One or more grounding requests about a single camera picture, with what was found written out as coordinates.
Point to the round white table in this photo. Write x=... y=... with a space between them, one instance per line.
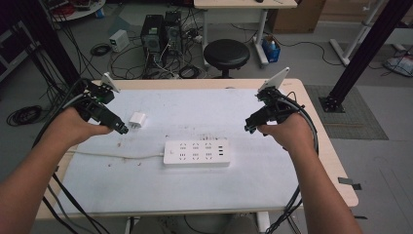
x=78 y=11

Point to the printed plastic bag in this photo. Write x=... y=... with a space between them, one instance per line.
x=399 y=65

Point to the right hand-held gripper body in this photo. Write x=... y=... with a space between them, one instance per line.
x=274 y=109

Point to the brown cardboard box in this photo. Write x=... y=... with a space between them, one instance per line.
x=297 y=16

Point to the black metal post with base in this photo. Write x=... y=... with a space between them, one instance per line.
x=363 y=55

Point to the white table mat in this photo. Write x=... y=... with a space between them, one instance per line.
x=181 y=191

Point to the white power supply box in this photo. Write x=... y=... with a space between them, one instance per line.
x=119 y=40

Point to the grey floor mat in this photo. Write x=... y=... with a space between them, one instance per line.
x=354 y=120

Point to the black computer tower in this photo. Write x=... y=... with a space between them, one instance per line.
x=152 y=35

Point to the person's right hand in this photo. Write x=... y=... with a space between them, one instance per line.
x=292 y=133

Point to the person's left leg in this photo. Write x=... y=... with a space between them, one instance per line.
x=156 y=226

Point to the person's left hand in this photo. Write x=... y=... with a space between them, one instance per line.
x=74 y=128

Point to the person's leg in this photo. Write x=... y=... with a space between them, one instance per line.
x=156 y=226
x=242 y=225

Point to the white charger plug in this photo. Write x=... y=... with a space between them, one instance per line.
x=138 y=119

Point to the white metal stand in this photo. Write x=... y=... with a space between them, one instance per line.
x=355 y=39

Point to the person's right leg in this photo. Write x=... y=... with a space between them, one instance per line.
x=242 y=225

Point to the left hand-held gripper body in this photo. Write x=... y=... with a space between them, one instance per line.
x=97 y=110

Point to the black tape strip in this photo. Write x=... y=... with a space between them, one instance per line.
x=349 y=182

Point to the grey-fronted computer tower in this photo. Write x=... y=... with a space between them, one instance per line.
x=173 y=31

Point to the black metal frame post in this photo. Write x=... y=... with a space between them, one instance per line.
x=52 y=42

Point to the black round stool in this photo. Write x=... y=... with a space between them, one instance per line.
x=226 y=53

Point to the white-legged wooden desk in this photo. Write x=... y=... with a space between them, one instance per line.
x=243 y=4

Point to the white power strip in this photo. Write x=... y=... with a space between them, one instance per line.
x=196 y=152

